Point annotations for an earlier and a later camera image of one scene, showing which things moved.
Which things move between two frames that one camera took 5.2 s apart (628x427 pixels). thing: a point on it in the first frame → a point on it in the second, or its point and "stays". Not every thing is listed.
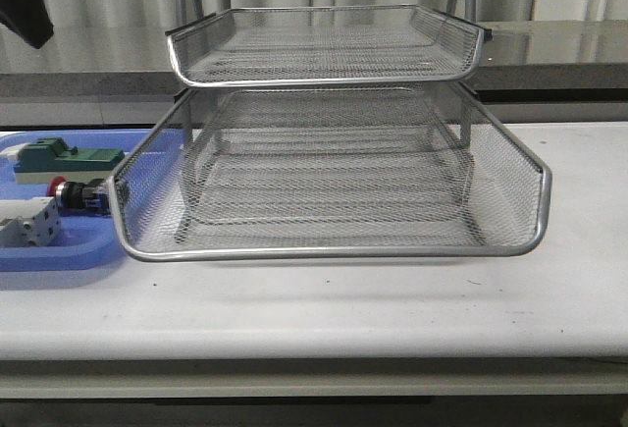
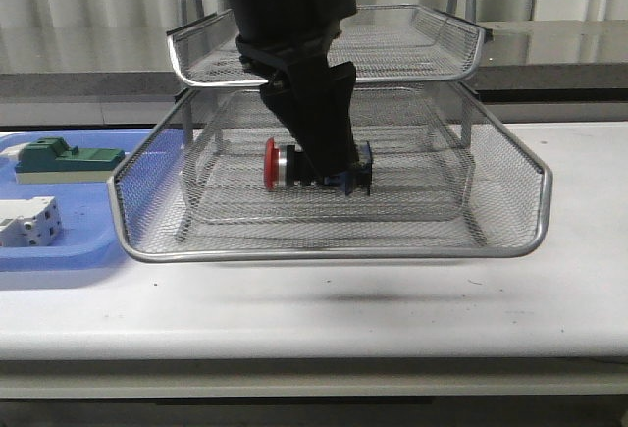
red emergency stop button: (92, 196) → (287, 166)
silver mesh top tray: (325, 46) stays
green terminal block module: (51, 157) stays
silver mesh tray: (328, 173) stays
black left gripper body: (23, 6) → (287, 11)
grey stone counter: (137, 58) stays
